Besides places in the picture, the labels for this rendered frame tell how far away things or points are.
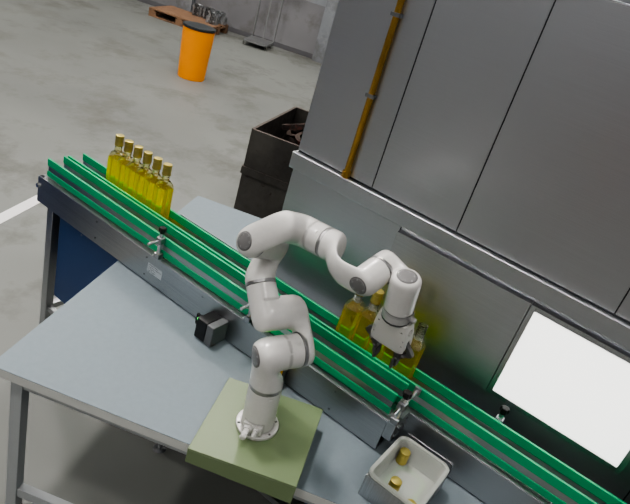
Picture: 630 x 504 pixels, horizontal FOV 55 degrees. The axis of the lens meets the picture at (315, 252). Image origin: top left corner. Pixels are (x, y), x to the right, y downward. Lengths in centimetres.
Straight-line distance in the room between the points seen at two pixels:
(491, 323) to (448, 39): 85
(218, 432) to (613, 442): 113
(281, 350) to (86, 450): 137
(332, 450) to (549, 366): 69
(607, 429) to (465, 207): 76
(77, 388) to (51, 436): 91
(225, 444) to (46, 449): 118
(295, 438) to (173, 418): 37
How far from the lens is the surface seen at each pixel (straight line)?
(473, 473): 200
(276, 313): 164
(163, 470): 276
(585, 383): 195
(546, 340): 192
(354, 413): 198
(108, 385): 198
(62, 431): 287
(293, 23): 1151
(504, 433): 200
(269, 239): 155
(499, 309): 193
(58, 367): 203
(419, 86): 193
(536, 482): 196
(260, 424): 178
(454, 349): 204
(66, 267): 289
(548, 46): 180
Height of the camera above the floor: 210
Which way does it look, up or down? 27 degrees down
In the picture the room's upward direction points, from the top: 17 degrees clockwise
